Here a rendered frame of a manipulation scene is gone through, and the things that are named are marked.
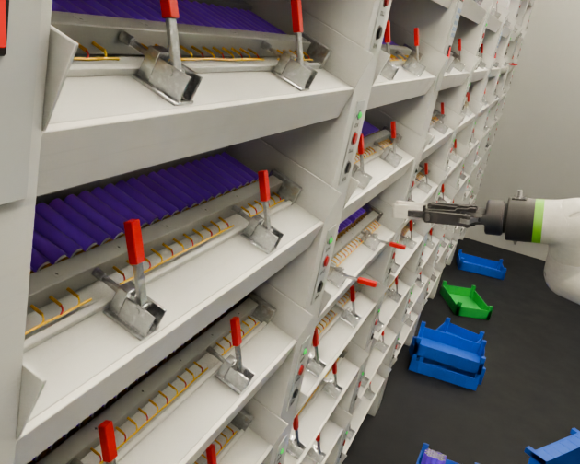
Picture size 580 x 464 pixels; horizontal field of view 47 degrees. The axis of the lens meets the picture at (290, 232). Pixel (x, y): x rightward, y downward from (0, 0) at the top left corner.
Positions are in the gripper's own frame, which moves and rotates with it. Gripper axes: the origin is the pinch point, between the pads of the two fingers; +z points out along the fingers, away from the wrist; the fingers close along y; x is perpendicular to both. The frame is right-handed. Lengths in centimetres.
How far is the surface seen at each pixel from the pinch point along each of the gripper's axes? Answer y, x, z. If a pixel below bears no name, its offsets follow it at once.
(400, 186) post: -12.7, -2.9, 4.6
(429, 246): -134, 44, 15
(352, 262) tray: 19.3, 7.6, 7.5
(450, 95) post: -83, -21, 4
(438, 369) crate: -130, 99, 7
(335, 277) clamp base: 33.0, 6.5, 6.9
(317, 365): 32.9, 24.7, 10.1
